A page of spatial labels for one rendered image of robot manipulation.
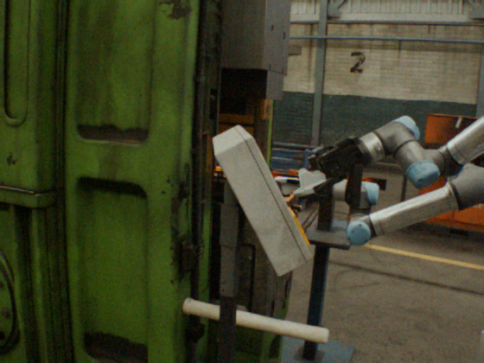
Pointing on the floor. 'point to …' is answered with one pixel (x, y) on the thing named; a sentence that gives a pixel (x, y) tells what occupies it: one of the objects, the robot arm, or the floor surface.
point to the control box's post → (228, 291)
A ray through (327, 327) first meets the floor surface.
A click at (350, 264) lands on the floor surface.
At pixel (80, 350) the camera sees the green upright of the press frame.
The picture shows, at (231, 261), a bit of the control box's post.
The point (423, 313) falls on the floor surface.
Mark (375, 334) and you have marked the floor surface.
